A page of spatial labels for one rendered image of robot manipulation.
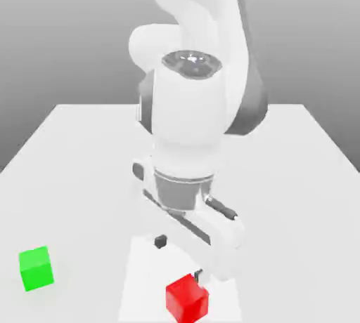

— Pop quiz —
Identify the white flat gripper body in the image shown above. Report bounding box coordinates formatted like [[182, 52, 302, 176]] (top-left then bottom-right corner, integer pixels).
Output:
[[136, 187, 246, 282]]

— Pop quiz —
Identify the small red cube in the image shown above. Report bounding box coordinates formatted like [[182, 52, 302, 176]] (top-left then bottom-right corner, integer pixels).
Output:
[[165, 272, 210, 323]]

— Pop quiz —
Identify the small green cube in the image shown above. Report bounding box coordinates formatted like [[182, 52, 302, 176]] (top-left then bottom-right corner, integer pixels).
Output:
[[18, 245, 55, 292]]

